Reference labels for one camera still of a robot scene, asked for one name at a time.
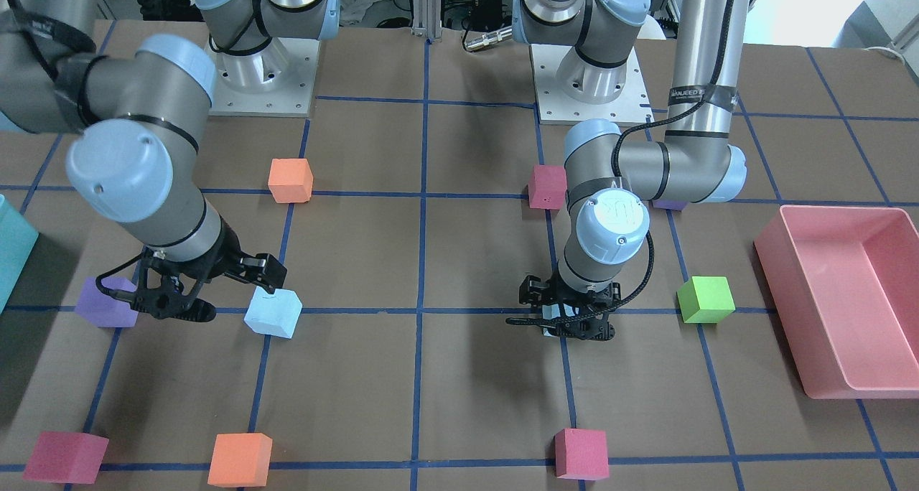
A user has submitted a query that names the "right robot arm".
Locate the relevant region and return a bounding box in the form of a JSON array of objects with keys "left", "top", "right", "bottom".
[{"left": 2, "top": 0, "right": 340, "bottom": 323}]

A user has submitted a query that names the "green block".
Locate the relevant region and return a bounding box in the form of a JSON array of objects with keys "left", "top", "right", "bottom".
[{"left": 676, "top": 276, "right": 736, "bottom": 324}]

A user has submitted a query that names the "pink block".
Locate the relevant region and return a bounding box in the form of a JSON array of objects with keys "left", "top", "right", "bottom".
[
  {"left": 22, "top": 430, "right": 109, "bottom": 485},
  {"left": 554, "top": 428, "right": 610, "bottom": 482}
]

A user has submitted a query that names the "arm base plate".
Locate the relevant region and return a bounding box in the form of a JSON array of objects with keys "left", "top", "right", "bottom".
[
  {"left": 531, "top": 44, "right": 653, "bottom": 130},
  {"left": 209, "top": 37, "right": 322, "bottom": 118}
]

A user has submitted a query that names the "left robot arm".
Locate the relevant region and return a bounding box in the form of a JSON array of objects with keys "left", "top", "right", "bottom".
[{"left": 508, "top": 0, "right": 750, "bottom": 341}]

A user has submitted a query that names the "pink block far side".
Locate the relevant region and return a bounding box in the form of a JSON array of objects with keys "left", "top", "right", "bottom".
[{"left": 554, "top": 428, "right": 610, "bottom": 482}]

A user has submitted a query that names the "purple block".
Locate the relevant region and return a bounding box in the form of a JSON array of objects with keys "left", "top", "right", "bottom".
[
  {"left": 652, "top": 200, "right": 689, "bottom": 212},
  {"left": 75, "top": 276, "right": 139, "bottom": 328}
]

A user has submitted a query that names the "pink block near arm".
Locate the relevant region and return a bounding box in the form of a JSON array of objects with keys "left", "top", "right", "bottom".
[{"left": 526, "top": 164, "right": 567, "bottom": 210}]

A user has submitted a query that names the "cyan plastic tray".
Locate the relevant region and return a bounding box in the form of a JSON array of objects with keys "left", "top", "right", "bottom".
[{"left": 1, "top": 195, "right": 39, "bottom": 312}]

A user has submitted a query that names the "light blue block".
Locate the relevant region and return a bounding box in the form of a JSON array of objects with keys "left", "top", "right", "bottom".
[
  {"left": 541, "top": 304, "right": 577, "bottom": 337},
  {"left": 243, "top": 287, "right": 302, "bottom": 340}
]

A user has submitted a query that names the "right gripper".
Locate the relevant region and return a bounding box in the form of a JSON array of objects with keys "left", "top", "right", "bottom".
[{"left": 129, "top": 245, "right": 288, "bottom": 323}]

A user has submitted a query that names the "pink plastic tray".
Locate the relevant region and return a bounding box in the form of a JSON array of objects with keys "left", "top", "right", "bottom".
[{"left": 755, "top": 205, "right": 918, "bottom": 399}]

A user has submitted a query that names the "near pink block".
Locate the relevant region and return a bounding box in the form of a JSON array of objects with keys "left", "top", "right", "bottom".
[{"left": 22, "top": 430, "right": 109, "bottom": 485}]

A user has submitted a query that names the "orange block far side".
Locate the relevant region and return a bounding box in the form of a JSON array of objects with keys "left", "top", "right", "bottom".
[{"left": 207, "top": 433, "right": 273, "bottom": 488}]

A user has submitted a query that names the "near purple block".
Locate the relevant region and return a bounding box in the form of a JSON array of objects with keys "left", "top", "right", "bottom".
[{"left": 75, "top": 276, "right": 139, "bottom": 328}]

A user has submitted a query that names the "far purple block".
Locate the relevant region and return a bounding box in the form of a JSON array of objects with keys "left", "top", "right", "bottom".
[{"left": 652, "top": 200, "right": 689, "bottom": 212}]

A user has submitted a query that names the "orange block near arm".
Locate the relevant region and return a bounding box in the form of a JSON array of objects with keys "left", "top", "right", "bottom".
[{"left": 267, "top": 158, "right": 313, "bottom": 204}]

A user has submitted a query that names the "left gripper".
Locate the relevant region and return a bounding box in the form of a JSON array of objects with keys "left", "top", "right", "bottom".
[{"left": 505, "top": 274, "right": 622, "bottom": 341}]

